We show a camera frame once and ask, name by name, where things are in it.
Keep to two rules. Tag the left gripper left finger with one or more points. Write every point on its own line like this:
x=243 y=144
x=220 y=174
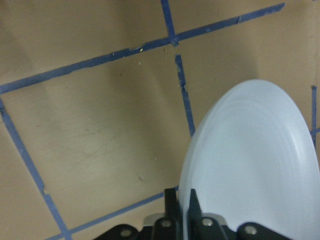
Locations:
x=169 y=226

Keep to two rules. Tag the blue plate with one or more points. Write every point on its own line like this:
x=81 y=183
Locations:
x=252 y=159

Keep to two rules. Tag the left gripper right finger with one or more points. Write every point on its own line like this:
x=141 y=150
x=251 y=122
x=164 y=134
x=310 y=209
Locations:
x=202 y=227

